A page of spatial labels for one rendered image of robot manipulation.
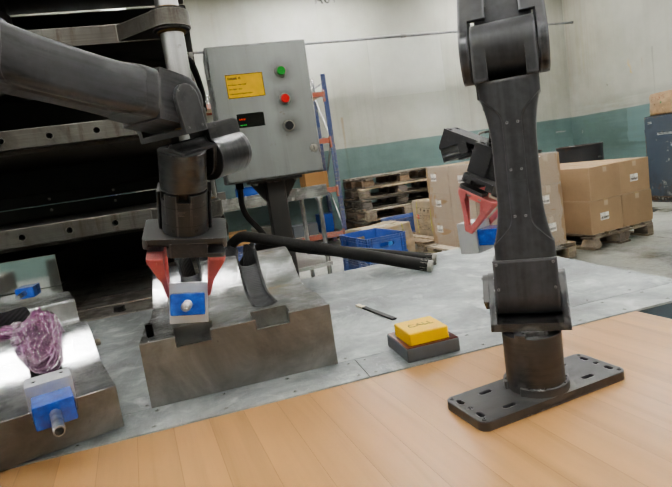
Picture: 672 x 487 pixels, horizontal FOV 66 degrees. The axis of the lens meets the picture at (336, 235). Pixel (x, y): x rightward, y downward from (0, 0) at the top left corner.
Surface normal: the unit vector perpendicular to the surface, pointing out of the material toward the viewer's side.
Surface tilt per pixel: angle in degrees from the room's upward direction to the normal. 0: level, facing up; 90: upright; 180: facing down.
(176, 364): 90
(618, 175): 90
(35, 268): 90
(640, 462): 0
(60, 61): 87
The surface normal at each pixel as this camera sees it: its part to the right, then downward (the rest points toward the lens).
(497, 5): -0.35, -0.09
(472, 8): -0.34, -0.51
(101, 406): 0.53, 0.04
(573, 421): -0.14, -0.98
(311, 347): 0.26, 0.09
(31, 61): 0.91, 0.00
